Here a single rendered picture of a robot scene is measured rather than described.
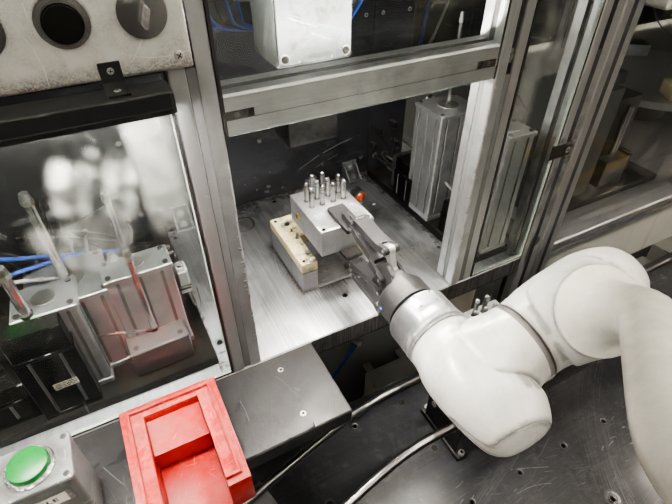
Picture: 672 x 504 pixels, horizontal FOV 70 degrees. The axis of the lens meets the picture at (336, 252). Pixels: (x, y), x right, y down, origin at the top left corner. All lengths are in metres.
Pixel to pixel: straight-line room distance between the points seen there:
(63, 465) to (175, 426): 0.14
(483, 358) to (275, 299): 0.42
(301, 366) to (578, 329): 0.40
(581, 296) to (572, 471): 0.51
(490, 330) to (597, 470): 0.51
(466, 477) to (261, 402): 0.41
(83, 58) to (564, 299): 0.51
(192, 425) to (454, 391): 0.34
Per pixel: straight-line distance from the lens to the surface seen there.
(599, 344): 0.58
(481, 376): 0.55
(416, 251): 0.97
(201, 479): 0.68
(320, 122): 0.79
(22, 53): 0.47
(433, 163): 0.95
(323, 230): 0.75
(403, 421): 0.98
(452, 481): 0.95
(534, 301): 0.59
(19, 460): 0.63
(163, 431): 0.69
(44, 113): 0.44
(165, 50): 0.48
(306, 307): 0.84
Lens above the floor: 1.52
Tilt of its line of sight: 40 degrees down
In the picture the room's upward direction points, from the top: straight up
